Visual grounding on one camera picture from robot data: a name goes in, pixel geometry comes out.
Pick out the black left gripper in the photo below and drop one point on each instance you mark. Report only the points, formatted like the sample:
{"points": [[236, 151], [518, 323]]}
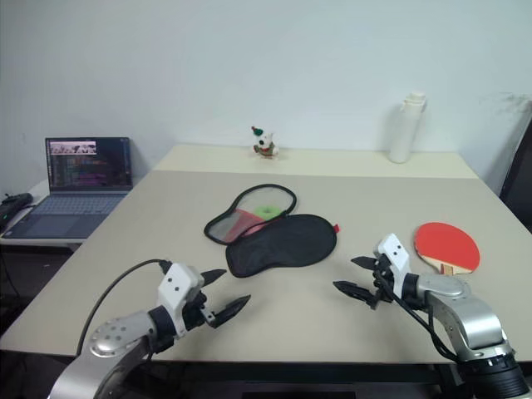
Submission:
{"points": [[195, 313]]}

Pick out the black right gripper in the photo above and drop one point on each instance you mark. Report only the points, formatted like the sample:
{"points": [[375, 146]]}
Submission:
{"points": [[383, 287]]}

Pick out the red cloth item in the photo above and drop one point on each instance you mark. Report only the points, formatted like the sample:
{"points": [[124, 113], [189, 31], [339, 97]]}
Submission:
{"points": [[282, 245]]}

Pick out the red table tennis paddle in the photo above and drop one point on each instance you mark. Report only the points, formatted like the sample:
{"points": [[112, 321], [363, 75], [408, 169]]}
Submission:
{"points": [[446, 245]]}

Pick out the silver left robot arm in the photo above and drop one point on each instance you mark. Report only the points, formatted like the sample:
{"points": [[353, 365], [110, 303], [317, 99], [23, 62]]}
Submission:
{"points": [[116, 332]]}

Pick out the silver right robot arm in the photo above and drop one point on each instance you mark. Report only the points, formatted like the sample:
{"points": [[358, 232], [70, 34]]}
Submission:
{"points": [[469, 311]]}

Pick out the white plastic bottle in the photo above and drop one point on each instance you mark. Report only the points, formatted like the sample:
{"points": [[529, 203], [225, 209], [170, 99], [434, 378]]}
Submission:
{"points": [[403, 133]]}

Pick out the small white plush dog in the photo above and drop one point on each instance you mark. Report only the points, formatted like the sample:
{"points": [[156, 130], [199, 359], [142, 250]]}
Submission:
{"points": [[264, 145]]}

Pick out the grey open laptop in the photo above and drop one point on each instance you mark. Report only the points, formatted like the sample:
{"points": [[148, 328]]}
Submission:
{"points": [[75, 199]]}

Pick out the black office chair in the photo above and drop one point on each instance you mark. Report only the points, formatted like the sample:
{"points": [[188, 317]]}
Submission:
{"points": [[519, 187]]}

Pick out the white side desk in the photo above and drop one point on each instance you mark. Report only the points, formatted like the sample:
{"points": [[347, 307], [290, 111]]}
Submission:
{"points": [[37, 189]]}

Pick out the black electronic device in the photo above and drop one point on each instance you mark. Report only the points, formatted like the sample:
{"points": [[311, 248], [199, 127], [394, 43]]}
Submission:
{"points": [[14, 201]]}

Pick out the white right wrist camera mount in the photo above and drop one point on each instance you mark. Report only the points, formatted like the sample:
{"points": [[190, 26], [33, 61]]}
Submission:
{"points": [[395, 253]]}

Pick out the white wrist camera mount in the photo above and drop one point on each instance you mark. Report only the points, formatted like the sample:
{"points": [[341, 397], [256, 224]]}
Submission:
{"points": [[178, 282], [395, 253]]}

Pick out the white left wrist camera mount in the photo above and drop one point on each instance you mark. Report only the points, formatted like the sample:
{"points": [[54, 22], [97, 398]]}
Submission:
{"points": [[178, 282]]}

